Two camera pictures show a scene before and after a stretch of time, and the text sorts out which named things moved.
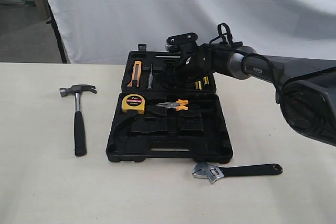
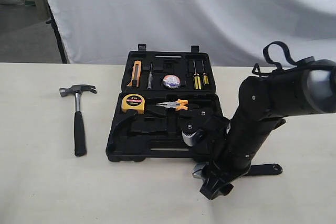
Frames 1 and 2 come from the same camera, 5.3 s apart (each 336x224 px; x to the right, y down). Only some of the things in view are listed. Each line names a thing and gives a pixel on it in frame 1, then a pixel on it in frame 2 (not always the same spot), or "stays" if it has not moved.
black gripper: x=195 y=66 → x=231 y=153
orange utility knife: x=135 y=81 stays
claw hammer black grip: x=80 y=131 stays
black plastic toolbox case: x=167 y=123 stays
